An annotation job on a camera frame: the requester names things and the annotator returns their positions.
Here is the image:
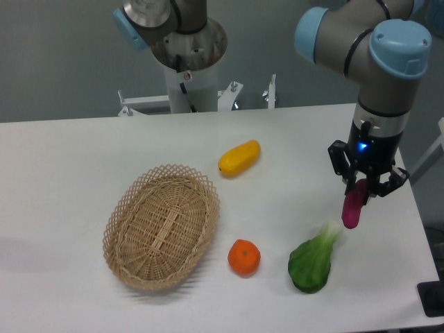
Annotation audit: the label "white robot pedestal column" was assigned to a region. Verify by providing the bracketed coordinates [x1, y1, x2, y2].
[150, 17, 229, 114]

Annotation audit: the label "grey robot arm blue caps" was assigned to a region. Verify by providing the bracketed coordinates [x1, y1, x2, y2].
[113, 1, 432, 205]

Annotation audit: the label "white metal mounting frame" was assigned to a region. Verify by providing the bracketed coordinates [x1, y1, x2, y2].
[117, 73, 280, 117]

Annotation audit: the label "black cable on pedestal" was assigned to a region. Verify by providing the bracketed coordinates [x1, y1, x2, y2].
[174, 55, 198, 114]

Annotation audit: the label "black device at table edge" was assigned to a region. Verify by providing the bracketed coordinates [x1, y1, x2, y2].
[417, 281, 443, 318]

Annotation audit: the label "oval wicker basket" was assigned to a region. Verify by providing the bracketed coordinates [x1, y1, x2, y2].
[103, 164, 220, 291]

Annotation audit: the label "magenta sweet potato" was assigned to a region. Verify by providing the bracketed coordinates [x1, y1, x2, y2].
[341, 178, 368, 229]

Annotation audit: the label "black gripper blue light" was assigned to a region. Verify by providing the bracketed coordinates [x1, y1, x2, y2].
[327, 123, 410, 202]

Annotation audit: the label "green bok choy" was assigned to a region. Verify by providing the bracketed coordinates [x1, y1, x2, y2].
[287, 221, 342, 294]

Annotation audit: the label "orange tangerine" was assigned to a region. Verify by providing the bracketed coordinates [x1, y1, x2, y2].
[228, 239, 261, 277]

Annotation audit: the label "white frame at right edge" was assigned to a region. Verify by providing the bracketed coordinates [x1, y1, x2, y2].
[410, 118, 444, 186]

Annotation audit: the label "yellow papaya fruit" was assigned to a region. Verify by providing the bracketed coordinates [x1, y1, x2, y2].
[218, 139, 261, 178]

